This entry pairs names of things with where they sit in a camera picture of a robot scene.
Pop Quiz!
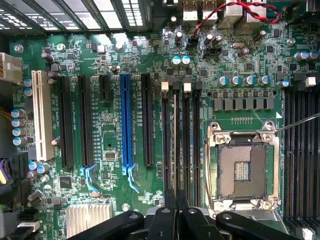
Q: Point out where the open metal PC case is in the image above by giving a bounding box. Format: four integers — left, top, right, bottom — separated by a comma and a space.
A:
0, 0, 320, 38

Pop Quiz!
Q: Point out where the thin metal locking lever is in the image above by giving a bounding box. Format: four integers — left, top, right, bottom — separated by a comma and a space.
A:
204, 126, 214, 202
274, 115, 320, 136

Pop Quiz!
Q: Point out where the purple wire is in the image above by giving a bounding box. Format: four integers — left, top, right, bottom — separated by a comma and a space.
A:
0, 157, 11, 186

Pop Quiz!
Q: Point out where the CPU socket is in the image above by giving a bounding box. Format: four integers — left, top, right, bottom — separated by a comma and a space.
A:
204, 119, 282, 219

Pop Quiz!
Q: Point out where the white power connector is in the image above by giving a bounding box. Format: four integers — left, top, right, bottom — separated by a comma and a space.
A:
0, 52, 24, 85

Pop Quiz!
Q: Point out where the silver finned heat sink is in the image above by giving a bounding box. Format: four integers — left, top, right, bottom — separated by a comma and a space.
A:
65, 203, 114, 239

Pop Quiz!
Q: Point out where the blue expansion slot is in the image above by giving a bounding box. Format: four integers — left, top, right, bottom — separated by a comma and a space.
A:
119, 73, 141, 195

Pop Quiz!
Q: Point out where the red black twisted wire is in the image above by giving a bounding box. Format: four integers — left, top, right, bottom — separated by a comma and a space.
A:
189, 0, 284, 41

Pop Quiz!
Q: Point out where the green motherboard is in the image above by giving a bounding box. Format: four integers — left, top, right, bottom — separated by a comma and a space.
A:
8, 23, 320, 240

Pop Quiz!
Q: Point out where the yellow power wire bundle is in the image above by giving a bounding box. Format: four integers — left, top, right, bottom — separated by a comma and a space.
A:
0, 104, 12, 126

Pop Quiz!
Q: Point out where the white expansion slot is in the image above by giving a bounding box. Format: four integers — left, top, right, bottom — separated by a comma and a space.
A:
30, 70, 55, 162

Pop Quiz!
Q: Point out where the long black expansion slot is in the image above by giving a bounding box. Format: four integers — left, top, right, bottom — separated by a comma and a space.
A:
140, 72, 155, 168
57, 75, 76, 169

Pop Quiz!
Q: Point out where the metal socket cover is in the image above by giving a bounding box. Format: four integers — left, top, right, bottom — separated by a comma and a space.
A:
207, 199, 289, 229

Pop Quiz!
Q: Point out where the short black expansion slot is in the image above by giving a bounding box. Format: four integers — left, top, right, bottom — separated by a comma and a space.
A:
98, 74, 112, 104

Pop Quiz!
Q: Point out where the silver network port block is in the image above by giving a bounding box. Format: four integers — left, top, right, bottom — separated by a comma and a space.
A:
219, 0, 270, 34

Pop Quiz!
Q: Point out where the silver USB port block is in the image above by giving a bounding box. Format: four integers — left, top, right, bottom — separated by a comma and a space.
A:
181, 0, 201, 28
200, 0, 219, 27

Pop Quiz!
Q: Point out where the black RAM slot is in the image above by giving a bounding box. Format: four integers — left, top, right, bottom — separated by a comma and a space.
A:
294, 72, 304, 227
313, 86, 320, 227
303, 76, 317, 238
161, 81, 174, 208
181, 77, 193, 210
172, 79, 182, 192
284, 86, 295, 226
192, 80, 203, 208

